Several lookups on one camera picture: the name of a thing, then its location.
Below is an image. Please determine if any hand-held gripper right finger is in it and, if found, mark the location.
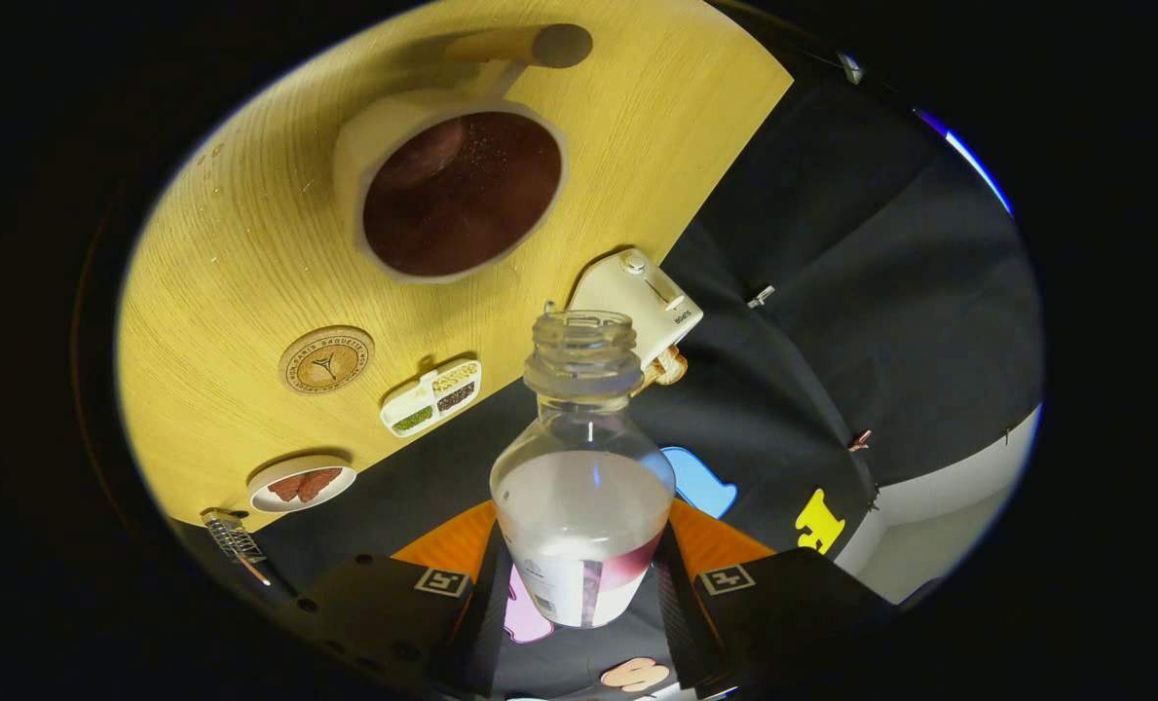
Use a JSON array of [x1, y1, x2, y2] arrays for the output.
[[651, 498, 899, 696]]

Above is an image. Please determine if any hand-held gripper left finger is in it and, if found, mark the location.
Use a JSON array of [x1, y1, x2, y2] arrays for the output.
[[289, 500, 514, 700]]

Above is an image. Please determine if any clear juice bottle red label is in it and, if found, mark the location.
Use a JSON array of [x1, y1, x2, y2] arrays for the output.
[[490, 310, 678, 629]]

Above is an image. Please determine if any round wooden coaster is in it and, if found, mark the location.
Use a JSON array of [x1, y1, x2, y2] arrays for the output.
[[279, 325, 376, 395]]

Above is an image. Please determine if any white cup wooden handle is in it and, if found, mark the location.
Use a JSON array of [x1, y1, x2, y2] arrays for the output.
[[333, 24, 594, 285]]

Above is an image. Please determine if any white divided snack tray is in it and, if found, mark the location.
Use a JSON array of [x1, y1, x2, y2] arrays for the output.
[[380, 358, 483, 438]]

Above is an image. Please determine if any white round plate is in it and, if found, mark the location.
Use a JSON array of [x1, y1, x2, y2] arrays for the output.
[[246, 455, 357, 514]]

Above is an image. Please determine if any white toaster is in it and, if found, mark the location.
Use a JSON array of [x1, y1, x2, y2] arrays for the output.
[[569, 247, 704, 371]]

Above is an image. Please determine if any black backdrop cloth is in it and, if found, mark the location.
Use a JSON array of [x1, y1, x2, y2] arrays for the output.
[[165, 58, 1045, 701]]

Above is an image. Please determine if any wooden table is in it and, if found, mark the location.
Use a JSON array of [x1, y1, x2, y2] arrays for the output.
[[116, 0, 796, 532]]

